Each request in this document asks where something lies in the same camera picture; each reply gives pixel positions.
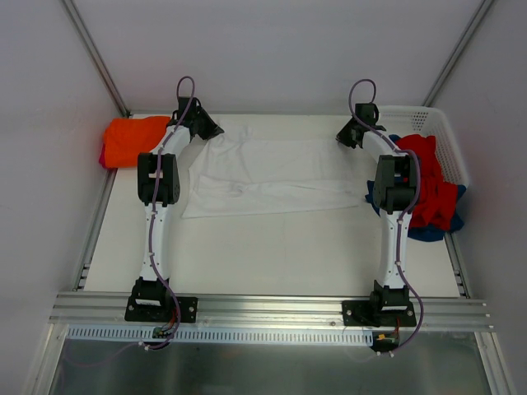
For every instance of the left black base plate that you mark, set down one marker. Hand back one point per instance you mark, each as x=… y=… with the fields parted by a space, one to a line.
x=154 y=311

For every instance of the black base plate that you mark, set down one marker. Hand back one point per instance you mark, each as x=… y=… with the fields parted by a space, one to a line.
x=154 y=311
x=358 y=313

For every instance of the rear aluminium frame bar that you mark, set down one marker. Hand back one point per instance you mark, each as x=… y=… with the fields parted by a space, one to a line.
x=168 y=112

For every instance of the white slotted cable duct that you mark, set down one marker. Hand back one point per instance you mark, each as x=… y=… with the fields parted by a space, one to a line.
x=253 y=336

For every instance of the folded pink t shirt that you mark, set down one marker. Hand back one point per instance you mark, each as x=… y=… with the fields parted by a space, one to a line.
x=102 y=161

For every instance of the red t shirt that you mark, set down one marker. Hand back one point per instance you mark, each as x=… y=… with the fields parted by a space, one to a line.
x=437 y=199

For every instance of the white plastic laundry basket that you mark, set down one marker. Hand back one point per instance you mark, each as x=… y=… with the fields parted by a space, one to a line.
x=425 y=121

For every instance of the white t shirt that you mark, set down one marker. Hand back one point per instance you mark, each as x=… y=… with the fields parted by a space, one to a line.
x=238 y=174

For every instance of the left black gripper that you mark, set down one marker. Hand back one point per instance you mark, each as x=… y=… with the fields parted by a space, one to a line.
x=207 y=126

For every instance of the right aluminium frame post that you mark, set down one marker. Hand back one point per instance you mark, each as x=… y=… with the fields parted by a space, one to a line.
x=465 y=39

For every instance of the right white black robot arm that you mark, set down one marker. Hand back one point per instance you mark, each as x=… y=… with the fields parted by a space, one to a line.
x=395 y=192

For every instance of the aluminium mounting rail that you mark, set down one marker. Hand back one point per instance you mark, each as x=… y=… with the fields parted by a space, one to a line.
x=294 y=312

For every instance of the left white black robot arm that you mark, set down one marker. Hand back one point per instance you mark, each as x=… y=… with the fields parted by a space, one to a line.
x=152 y=299

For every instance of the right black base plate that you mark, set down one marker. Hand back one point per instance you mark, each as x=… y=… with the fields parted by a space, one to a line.
x=358 y=313

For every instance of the blue t shirt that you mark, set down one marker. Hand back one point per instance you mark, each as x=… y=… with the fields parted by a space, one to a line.
x=429 y=233

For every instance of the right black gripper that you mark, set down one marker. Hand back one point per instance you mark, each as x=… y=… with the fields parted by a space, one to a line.
x=348 y=134

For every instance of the folded orange t shirt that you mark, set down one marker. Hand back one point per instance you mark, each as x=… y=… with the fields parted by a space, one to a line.
x=126 y=138

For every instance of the left aluminium frame post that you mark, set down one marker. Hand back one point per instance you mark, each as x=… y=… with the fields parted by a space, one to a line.
x=88 y=43

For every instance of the aluminium frame post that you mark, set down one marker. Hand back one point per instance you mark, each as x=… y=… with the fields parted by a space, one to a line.
x=465 y=39
x=88 y=43

